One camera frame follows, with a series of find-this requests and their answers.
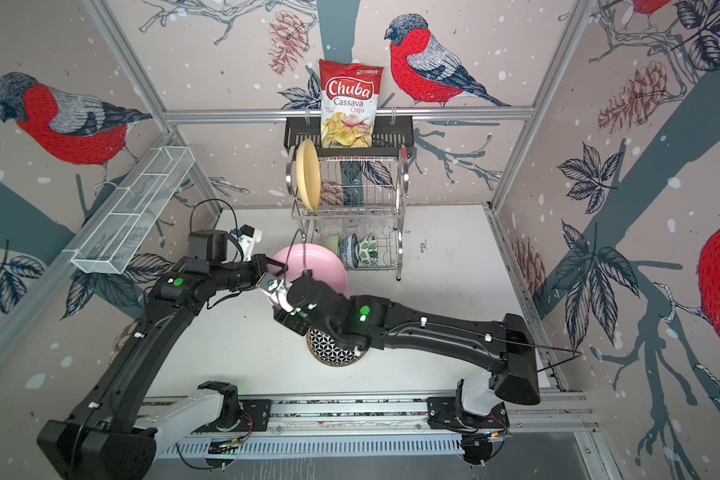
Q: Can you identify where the horizontal aluminium frame bar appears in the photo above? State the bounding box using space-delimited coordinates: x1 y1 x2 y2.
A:
164 105 536 126

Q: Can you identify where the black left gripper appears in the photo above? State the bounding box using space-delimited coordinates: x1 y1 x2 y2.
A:
213 252 290 291

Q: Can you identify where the light green bowl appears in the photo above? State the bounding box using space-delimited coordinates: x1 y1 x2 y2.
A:
321 234 341 257

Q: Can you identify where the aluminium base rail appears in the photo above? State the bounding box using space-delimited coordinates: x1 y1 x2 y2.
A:
161 389 602 468

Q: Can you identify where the white wire mesh basket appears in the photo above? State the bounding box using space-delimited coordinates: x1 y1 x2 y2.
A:
71 146 195 274

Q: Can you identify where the aluminium frame corner post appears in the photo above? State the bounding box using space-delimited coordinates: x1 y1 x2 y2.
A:
82 0 223 211

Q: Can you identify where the blue white patterned bowl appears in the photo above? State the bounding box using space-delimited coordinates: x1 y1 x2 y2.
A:
339 233 360 269

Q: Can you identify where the pink plate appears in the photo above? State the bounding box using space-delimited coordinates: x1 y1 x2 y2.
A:
273 243 348 294

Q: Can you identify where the red Chuba chips bag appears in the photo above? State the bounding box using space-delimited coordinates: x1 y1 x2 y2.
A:
319 60 383 122

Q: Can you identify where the white patterned plate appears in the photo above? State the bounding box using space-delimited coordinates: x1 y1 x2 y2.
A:
306 329 367 368

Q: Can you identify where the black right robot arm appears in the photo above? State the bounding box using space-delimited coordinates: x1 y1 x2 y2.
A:
259 270 541 406

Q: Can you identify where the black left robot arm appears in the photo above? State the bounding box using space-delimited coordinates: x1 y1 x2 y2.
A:
37 230 272 479

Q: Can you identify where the silver two-tier dish rack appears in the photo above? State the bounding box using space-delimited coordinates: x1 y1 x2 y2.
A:
285 147 410 280

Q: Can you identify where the yellow plate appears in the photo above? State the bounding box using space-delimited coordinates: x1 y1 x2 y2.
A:
295 139 322 211

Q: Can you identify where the black wall shelf basket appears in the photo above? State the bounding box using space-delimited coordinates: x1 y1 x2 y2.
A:
283 114 414 158

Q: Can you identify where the green leaf patterned bowl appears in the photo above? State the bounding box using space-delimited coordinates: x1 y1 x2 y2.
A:
358 234 379 268

